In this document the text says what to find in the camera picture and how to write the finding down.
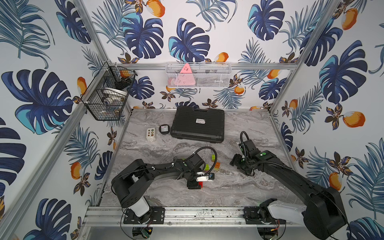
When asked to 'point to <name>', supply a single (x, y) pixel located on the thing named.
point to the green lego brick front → (207, 167)
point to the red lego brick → (201, 184)
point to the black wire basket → (107, 99)
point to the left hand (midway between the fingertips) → (199, 178)
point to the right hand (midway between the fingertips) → (233, 164)
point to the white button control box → (151, 134)
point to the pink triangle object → (186, 77)
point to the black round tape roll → (164, 129)
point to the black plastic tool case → (203, 125)
